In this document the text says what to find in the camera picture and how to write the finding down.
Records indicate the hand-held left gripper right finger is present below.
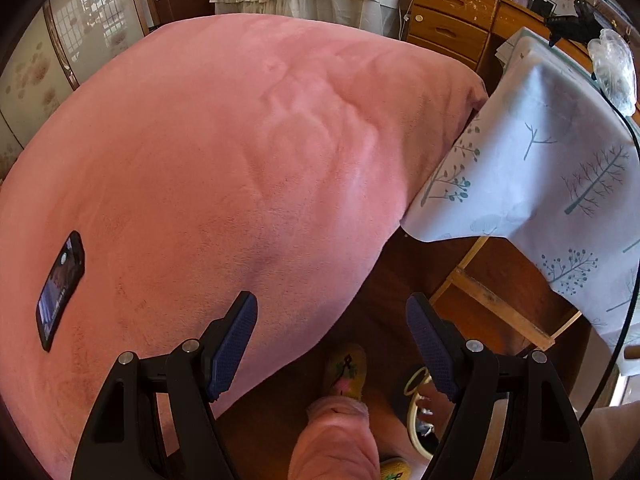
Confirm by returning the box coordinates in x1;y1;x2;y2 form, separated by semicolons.
405;292;593;480

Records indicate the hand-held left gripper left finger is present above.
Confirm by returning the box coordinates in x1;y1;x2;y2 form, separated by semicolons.
70;290;259;480

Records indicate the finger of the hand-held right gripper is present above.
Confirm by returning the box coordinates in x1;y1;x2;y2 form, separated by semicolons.
545;16;576;48

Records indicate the round cream rimmed trash bin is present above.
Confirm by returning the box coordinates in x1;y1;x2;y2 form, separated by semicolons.
402;365;453;461

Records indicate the person's right forearm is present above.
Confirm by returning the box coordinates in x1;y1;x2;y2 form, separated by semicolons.
580;400;640;480

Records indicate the clear plastic bag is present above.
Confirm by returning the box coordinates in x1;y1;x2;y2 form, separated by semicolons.
587;29;638;115

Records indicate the yellow embroidered slipper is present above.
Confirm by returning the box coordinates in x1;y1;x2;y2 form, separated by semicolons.
322;342;368;403
377;455;413;480

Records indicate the wooden dresser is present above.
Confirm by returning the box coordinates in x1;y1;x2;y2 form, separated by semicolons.
405;0;598;78

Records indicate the person's left leg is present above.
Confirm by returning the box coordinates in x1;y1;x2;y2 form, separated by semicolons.
291;395;382;480

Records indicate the tree print tablecloth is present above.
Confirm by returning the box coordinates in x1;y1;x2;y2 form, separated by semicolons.
400;27;640;377

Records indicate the black smartphone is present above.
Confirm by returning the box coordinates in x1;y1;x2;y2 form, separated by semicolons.
35;231;86;352

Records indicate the pink blanket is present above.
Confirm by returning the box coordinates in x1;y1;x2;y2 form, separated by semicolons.
0;12;490;480

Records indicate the frosted glass sliding door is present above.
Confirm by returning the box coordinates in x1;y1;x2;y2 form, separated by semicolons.
0;0;151;161

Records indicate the wooden table frame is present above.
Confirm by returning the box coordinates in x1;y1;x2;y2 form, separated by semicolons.
430;235;583;352

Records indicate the black cable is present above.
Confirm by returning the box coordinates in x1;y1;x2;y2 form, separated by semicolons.
577;60;640;426

